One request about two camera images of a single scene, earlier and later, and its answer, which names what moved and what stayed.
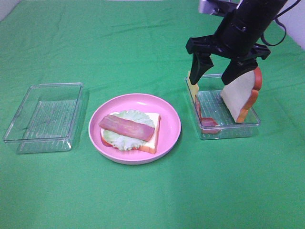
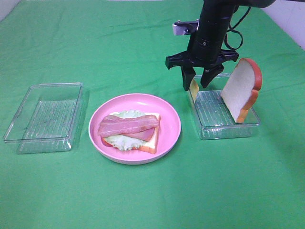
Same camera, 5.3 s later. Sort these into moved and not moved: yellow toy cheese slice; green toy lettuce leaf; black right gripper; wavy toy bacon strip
Moved: black right gripper; wavy toy bacon strip
Not moved: green toy lettuce leaf; yellow toy cheese slice
